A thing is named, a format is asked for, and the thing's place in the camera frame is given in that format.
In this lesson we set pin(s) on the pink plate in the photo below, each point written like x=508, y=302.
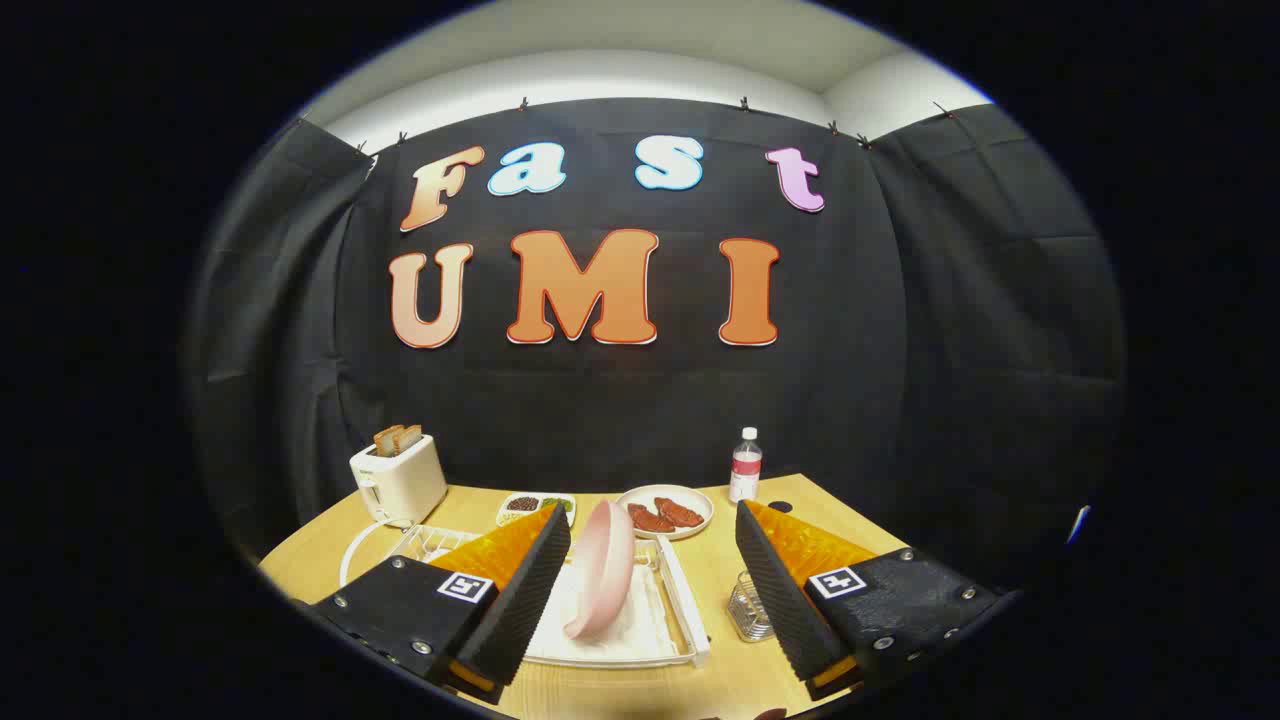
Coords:
x=605, y=570

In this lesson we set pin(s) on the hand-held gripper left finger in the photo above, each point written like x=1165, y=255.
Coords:
x=525, y=610

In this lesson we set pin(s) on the pile of green beans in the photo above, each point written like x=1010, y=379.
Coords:
x=560, y=503

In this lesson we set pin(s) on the black backdrop cloth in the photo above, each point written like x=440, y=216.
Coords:
x=640, y=400

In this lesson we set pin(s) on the clear bottle with red label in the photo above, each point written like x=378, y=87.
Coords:
x=745, y=470

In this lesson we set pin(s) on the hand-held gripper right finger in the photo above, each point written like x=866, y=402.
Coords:
x=780, y=600

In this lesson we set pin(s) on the white toaster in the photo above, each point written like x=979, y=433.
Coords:
x=405, y=485

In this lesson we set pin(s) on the brown toast slice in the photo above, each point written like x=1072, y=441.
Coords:
x=411, y=435
x=386, y=442

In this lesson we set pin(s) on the white divided dish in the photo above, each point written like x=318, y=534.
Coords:
x=509, y=518

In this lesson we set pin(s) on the white round plate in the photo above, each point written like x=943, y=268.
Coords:
x=650, y=492

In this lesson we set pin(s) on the red-brown meat piece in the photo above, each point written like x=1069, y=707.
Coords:
x=682, y=512
x=650, y=520

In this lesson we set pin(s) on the pile of dark beans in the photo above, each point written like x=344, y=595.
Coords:
x=522, y=503

